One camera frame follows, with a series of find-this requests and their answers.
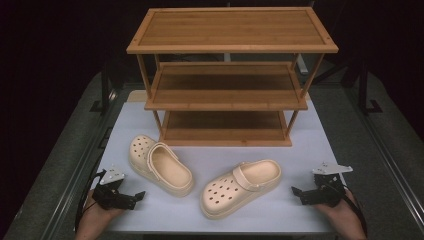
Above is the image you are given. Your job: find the wooden three-tier shoe rack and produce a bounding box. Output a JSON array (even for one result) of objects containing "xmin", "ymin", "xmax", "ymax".
[{"xmin": 125, "ymin": 6, "xmax": 340, "ymax": 148}]

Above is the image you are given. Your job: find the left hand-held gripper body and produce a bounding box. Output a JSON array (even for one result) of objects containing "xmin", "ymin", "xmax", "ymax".
[{"xmin": 92, "ymin": 166, "xmax": 138, "ymax": 211}]

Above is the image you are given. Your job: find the person's left hand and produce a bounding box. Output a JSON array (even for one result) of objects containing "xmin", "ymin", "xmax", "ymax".
[{"xmin": 77, "ymin": 189, "xmax": 125, "ymax": 234}]

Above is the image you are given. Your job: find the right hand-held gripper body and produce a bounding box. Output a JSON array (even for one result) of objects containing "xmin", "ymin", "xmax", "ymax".
[{"xmin": 299, "ymin": 161, "xmax": 354, "ymax": 208}]

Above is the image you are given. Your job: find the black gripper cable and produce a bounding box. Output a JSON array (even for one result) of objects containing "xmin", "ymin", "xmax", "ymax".
[
  {"xmin": 328, "ymin": 182, "xmax": 368, "ymax": 238},
  {"xmin": 74, "ymin": 169, "xmax": 108, "ymax": 233}
]

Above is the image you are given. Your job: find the white stand leg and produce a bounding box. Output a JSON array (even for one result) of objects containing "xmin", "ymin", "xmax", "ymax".
[{"xmin": 296, "ymin": 53, "xmax": 310, "ymax": 75}]

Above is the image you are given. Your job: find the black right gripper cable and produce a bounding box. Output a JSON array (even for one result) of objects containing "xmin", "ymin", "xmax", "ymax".
[{"xmin": 328, "ymin": 182, "xmax": 368, "ymax": 238}]

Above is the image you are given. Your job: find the metal table rail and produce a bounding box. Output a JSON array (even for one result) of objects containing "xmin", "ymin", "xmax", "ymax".
[
  {"xmin": 344, "ymin": 87, "xmax": 424, "ymax": 231},
  {"xmin": 39, "ymin": 89, "xmax": 118, "ymax": 240}
]

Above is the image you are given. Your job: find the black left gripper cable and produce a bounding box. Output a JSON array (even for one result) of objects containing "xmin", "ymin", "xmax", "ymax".
[{"xmin": 74, "ymin": 169, "xmax": 108, "ymax": 233}]

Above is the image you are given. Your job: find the dark tripod leg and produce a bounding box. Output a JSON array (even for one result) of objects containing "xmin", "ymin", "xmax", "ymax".
[{"xmin": 313, "ymin": 62, "xmax": 349, "ymax": 85}]

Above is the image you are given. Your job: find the person's right hand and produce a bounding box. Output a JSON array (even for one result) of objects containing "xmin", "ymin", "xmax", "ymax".
[{"xmin": 313, "ymin": 188, "xmax": 365, "ymax": 234}]

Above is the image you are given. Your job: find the black metal stand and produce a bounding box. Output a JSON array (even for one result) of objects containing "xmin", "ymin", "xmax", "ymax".
[
  {"xmin": 357, "ymin": 61, "xmax": 384, "ymax": 116},
  {"xmin": 89, "ymin": 61, "xmax": 118, "ymax": 116}
]

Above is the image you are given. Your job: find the beige clog shoe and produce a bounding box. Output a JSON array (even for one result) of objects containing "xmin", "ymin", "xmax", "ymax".
[
  {"xmin": 128, "ymin": 134, "xmax": 195, "ymax": 198},
  {"xmin": 199, "ymin": 158, "xmax": 283, "ymax": 220}
]

